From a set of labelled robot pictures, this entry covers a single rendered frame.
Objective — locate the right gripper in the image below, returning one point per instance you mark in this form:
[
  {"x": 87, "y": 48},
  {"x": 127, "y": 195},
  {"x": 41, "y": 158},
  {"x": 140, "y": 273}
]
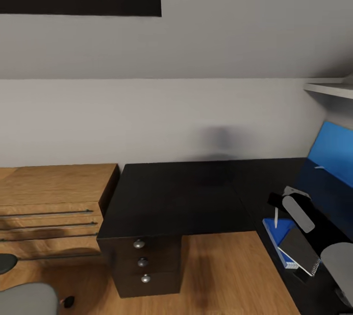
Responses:
[{"x": 275, "y": 200}]

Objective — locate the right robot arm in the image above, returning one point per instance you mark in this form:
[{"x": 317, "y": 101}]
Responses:
[{"x": 333, "y": 247}]

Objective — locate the swivel chair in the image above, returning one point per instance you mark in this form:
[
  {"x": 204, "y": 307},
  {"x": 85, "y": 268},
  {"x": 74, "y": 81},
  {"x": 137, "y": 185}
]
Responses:
[{"x": 33, "y": 298}]

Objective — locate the desk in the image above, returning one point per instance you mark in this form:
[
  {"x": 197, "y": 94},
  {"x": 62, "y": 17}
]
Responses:
[{"x": 211, "y": 197}]

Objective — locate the notebook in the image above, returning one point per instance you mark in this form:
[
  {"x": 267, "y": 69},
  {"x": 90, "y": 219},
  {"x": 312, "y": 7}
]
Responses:
[{"x": 298, "y": 249}]

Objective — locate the folder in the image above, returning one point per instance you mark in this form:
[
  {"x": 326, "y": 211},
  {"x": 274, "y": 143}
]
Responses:
[{"x": 278, "y": 234}]

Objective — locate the mouse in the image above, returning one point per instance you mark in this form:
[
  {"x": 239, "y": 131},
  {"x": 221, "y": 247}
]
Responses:
[{"x": 341, "y": 296}]

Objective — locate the room divider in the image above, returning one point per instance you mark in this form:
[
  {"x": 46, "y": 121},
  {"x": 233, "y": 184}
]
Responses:
[{"x": 333, "y": 151}]

